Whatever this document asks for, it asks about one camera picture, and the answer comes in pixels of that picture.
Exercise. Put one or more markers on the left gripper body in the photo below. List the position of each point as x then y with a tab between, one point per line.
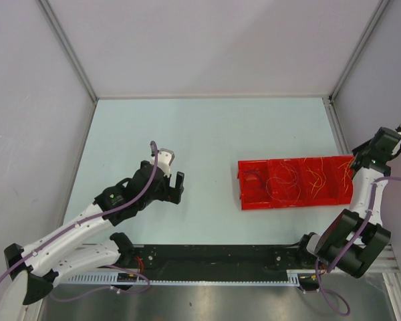
165	192

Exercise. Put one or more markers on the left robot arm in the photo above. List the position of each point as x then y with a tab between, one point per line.
49	260

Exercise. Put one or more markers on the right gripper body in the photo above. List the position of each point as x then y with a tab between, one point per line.
363	149

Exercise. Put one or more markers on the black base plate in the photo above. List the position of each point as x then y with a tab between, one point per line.
216	263

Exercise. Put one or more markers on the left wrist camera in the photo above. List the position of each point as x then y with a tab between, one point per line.
165	159

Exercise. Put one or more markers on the red plastic bin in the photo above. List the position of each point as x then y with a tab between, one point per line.
295	182

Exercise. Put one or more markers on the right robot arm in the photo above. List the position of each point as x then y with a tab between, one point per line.
356	237

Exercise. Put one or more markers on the grey slotted cable duct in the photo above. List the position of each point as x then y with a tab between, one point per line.
115	278

